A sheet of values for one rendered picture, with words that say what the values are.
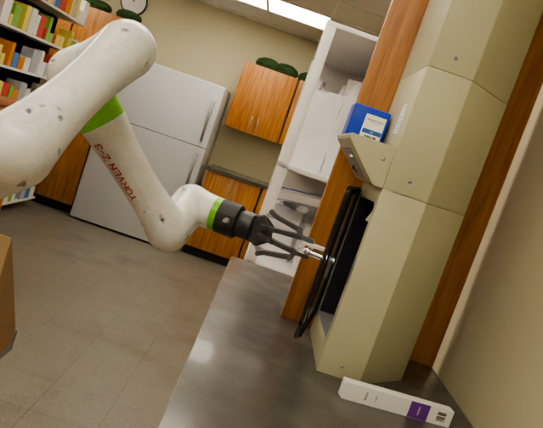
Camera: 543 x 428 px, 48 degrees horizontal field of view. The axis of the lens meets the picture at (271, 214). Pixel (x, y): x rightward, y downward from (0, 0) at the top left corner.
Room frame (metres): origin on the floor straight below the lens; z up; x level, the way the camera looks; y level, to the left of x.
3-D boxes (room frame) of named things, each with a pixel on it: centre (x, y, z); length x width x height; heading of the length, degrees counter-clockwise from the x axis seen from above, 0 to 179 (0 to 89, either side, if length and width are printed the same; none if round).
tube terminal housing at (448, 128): (1.60, -0.35, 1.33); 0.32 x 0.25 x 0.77; 1
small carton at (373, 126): (1.53, -0.17, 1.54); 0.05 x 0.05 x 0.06; 86
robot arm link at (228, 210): (1.59, 0.10, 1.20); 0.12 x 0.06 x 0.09; 169
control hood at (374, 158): (1.59, -0.17, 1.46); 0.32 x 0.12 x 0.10; 1
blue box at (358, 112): (1.69, -0.16, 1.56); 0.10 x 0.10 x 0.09; 1
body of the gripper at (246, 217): (1.58, 0.02, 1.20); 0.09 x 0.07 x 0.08; 79
